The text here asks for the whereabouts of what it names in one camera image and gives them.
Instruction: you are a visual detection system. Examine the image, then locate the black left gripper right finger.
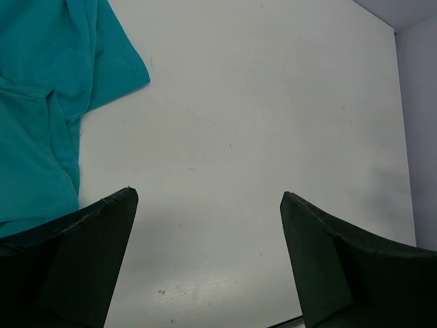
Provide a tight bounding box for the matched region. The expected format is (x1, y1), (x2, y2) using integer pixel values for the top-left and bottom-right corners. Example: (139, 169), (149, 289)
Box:
(280, 192), (436, 327)

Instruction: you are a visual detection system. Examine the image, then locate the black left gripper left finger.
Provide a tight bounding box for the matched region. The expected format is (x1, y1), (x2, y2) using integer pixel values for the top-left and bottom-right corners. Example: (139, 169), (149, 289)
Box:
(1, 187), (139, 327)

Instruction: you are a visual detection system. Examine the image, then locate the teal t shirt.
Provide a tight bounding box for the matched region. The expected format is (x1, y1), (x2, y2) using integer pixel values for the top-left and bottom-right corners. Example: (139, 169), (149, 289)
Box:
(1, 1), (150, 236)

